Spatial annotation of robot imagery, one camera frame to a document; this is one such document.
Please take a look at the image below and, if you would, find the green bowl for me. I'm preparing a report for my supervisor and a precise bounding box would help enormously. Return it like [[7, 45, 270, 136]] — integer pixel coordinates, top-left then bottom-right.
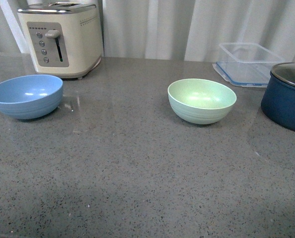
[[167, 78, 237, 125]]

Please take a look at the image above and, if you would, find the blue bowl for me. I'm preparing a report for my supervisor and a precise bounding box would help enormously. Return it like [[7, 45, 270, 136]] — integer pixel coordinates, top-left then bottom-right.
[[0, 75, 63, 119]]

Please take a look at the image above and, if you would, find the white curtain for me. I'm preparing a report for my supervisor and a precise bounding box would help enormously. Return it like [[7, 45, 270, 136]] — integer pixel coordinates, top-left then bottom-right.
[[0, 0, 295, 67]]

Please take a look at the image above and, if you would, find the cream white toaster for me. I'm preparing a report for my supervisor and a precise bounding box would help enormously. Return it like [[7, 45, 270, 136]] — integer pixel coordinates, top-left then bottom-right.
[[17, 1, 103, 79]]

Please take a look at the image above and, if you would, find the clear plastic container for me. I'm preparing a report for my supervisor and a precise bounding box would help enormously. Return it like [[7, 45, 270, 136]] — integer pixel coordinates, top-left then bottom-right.
[[218, 43, 285, 63]]

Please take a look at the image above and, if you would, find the dark blue saucepan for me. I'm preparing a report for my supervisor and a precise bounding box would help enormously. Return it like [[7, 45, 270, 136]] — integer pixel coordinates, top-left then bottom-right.
[[261, 74, 295, 131]]

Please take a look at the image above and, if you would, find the glass pot lid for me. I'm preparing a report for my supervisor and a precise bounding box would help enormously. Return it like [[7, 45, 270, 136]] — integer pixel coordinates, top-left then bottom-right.
[[271, 62, 295, 87]]

